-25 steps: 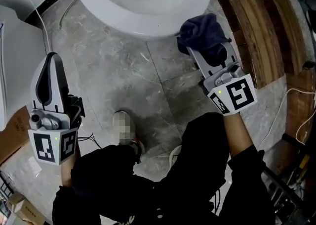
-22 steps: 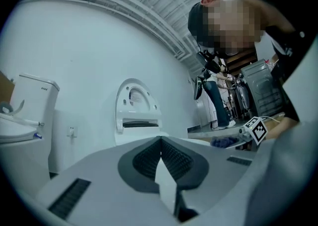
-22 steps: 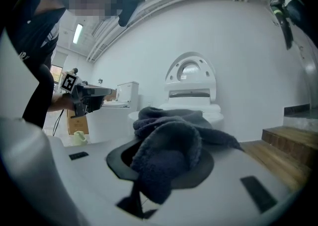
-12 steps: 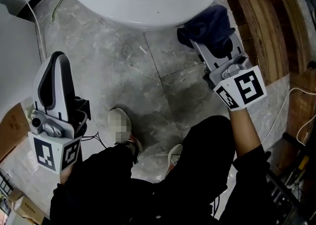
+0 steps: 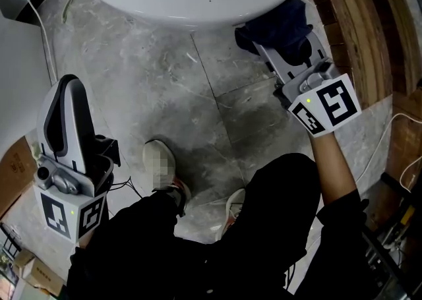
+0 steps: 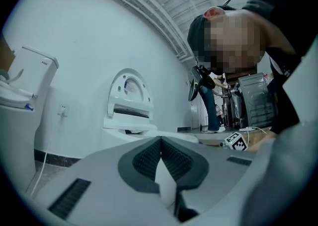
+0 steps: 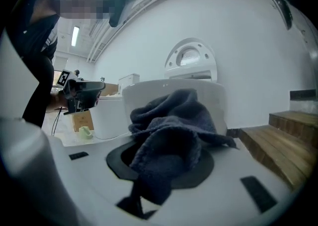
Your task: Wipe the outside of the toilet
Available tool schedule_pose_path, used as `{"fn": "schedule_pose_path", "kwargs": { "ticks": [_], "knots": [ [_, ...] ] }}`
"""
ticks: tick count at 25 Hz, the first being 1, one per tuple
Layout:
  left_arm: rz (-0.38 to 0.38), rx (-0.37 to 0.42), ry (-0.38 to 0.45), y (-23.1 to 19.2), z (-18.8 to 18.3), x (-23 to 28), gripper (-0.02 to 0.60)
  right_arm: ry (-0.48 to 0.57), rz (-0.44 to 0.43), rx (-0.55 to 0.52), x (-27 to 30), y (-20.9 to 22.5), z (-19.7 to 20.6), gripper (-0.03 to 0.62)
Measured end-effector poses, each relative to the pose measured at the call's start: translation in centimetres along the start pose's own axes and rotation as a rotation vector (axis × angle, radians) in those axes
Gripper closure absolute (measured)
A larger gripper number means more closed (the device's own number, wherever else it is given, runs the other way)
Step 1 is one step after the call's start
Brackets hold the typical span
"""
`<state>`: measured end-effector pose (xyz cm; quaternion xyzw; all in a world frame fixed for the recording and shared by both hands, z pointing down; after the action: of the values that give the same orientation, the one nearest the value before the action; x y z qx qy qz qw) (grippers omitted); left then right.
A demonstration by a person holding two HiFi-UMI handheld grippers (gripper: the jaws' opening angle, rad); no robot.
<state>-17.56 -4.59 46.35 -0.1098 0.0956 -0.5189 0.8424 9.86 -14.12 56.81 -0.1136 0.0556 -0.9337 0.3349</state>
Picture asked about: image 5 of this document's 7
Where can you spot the person's black clothed body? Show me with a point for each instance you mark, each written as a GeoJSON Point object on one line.
{"type": "Point", "coordinates": [263, 226]}

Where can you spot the dark purple cloth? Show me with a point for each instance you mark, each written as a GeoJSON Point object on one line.
{"type": "Point", "coordinates": [280, 28]}

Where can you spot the person's left forearm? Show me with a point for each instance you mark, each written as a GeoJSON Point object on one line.
{"type": "Point", "coordinates": [86, 239]}

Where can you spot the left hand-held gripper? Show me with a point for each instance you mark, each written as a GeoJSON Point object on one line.
{"type": "Point", "coordinates": [56, 213]}

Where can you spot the white closed-lid toilet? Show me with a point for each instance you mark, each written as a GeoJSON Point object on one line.
{"type": "Point", "coordinates": [19, 78]}

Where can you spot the dark wooden platform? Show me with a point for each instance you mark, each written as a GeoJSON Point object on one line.
{"type": "Point", "coordinates": [362, 28]}

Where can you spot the small cardboard box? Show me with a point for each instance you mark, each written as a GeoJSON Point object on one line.
{"type": "Point", "coordinates": [39, 274]}

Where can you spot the large cardboard box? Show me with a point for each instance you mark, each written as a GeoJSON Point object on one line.
{"type": "Point", "coordinates": [13, 176]}

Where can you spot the person's right forearm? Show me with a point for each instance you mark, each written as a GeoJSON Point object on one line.
{"type": "Point", "coordinates": [333, 167]}

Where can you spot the black metal rack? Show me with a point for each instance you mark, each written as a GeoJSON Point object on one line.
{"type": "Point", "coordinates": [382, 259]}

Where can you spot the person's right white shoe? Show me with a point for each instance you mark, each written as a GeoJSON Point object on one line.
{"type": "Point", "coordinates": [232, 206]}

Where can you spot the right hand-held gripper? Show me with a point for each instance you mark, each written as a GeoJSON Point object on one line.
{"type": "Point", "coordinates": [339, 101]}

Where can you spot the brown wooden plank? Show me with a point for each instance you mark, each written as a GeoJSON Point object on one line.
{"type": "Point", "coordinates": [403, 147]}

